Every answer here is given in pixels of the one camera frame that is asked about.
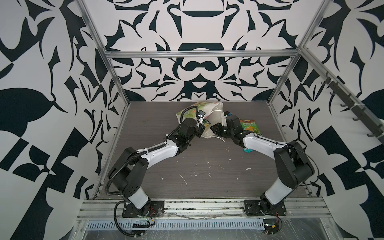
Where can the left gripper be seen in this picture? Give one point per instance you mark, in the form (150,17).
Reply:
(200,130)

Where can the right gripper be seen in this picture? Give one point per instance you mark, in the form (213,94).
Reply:
(218,126)

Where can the white floral paper bag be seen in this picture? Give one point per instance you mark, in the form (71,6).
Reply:
(213,114)

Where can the green snack packet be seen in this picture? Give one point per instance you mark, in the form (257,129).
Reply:
(250,125)

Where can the teal snack packet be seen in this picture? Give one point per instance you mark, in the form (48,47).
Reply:
(247,150)

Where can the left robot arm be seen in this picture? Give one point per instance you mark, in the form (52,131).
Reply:
(127,174)

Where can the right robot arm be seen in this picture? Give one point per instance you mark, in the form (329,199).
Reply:
(292,163)

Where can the small electronics board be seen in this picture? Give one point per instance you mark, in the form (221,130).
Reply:
(272,226)

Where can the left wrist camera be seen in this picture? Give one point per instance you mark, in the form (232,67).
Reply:
(200,114)

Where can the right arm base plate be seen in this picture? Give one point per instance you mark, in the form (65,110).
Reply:
(263,208)

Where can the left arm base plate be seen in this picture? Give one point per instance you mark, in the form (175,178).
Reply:
(149,210)

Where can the white slotted cable duct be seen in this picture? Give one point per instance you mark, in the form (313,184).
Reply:
(200,224)

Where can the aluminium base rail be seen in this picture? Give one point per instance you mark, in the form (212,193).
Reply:
(208,208)

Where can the black wall hook rack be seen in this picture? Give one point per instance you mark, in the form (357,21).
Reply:
(361,111)

